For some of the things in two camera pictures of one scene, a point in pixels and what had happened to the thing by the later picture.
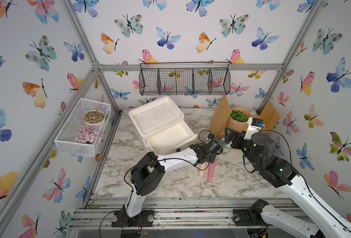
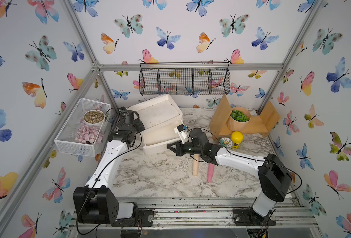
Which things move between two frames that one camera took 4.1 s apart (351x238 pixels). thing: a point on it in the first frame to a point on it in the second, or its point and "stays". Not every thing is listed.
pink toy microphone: x=211 y=168 stays
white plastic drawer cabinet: x=161 y=126 stays
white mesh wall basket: x=84 y=128 stays
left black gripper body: x=210 y=159 to x=138 y=127
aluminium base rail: x=174 y=213 stays
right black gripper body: x=242 y=143 to x=188 y=148
